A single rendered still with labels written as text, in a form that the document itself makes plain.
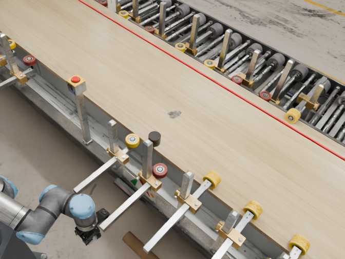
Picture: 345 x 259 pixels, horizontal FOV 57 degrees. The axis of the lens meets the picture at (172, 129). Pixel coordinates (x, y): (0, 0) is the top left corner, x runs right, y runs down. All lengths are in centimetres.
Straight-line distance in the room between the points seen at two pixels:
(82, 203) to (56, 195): 11
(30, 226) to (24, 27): 179
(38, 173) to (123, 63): 120
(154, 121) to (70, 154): 120
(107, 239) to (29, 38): 159
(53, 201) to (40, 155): 167
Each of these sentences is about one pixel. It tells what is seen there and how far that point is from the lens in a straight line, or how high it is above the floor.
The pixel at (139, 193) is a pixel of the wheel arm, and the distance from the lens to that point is 169.
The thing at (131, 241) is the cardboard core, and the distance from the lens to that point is 242.
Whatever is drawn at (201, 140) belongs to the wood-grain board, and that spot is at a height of 90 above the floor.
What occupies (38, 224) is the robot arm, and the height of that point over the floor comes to 118.
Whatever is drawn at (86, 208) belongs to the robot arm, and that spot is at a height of 119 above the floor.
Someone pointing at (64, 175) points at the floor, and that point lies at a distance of 283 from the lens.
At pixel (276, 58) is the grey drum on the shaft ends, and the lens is 270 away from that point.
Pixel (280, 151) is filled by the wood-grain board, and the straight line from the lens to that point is 196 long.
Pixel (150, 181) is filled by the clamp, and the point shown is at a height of 87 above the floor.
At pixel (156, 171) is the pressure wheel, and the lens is 171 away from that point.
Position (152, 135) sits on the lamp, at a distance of 151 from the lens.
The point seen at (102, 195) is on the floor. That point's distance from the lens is 268.
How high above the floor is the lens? 235
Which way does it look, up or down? 50 degrees down
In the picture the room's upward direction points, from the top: 7 degrees clockwise
